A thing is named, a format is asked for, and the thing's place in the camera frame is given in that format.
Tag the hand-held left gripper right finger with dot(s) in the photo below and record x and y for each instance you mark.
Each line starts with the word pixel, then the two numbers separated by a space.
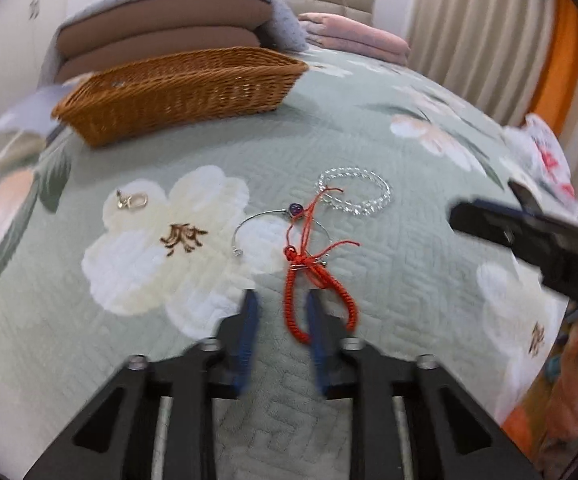
pixel 319 345

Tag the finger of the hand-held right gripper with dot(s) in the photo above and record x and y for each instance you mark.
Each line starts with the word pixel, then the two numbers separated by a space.
pixel 529 200
pixel 484 222

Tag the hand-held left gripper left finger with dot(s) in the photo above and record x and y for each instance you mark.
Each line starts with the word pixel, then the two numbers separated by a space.
pixel 246 340

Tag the brown wicker basket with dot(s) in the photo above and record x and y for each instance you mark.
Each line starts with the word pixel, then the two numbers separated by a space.
pixel 179 90

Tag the white plastic bag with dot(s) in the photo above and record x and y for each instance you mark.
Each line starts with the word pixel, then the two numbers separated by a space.
pixel 544 160

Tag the silver bangle with purple bead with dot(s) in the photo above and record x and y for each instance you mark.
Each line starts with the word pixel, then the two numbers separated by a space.
pixel 295 209

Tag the orange curtain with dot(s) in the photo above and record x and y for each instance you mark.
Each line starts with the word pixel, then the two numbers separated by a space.
pixel 566 60

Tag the beige curtain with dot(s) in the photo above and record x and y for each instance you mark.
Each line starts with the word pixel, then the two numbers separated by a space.
pixel 479 35

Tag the small gold pendant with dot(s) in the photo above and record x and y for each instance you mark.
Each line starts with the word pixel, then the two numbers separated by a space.
pixel 136 201

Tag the folded pink blanket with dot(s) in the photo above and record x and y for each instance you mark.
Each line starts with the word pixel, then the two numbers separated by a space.
pixel 359 37

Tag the folded brown quilts with blanket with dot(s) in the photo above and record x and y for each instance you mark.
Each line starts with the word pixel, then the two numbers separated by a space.
pixel 284 25

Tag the folded brown quilt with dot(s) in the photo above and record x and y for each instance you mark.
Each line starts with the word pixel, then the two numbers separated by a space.
pixel 169 32

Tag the blue cover book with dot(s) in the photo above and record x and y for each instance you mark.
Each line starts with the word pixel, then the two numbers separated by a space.
pixel 19 115

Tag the white wardrobe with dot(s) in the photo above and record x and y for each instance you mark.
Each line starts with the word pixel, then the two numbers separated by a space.
pixel 14 20

